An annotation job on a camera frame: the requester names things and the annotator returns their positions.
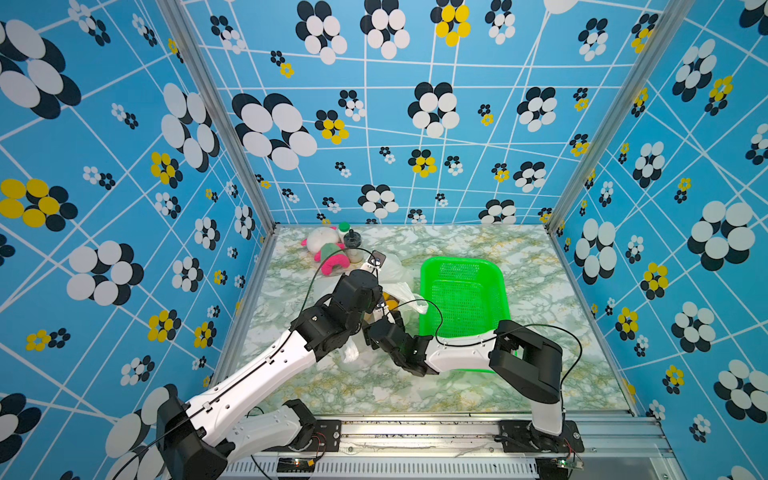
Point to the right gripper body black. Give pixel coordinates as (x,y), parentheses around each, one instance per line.
(368,335)

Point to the white plastic bag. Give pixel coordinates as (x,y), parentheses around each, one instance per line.
(358,304)

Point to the green plastic basket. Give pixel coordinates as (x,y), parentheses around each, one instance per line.
(467,306)

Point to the orange yellow mango toy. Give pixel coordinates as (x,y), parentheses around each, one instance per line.
(390,303)

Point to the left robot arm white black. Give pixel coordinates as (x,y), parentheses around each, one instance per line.
(195,438)

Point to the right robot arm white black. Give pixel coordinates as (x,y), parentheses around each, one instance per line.
(527,361)

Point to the clear shaker jar black lid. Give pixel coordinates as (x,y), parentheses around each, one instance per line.
(353,246)

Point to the pink white plush toy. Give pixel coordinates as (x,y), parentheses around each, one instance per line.
(327,249)

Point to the green cap white bottle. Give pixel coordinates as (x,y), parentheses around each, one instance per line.
(343,228)

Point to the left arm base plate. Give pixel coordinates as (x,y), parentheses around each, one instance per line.
(325,437)

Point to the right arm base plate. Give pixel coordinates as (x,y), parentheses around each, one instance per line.
(519,436)

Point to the aluminium front rail frame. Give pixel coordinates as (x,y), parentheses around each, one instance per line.
(460,446)

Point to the left aluminium corner post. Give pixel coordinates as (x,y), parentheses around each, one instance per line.
(180,28)

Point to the aluminium corner post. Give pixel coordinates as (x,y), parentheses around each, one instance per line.
(669,24)
(180,28)

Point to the right aluminium corner post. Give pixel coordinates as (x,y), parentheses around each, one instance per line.
(669,24)

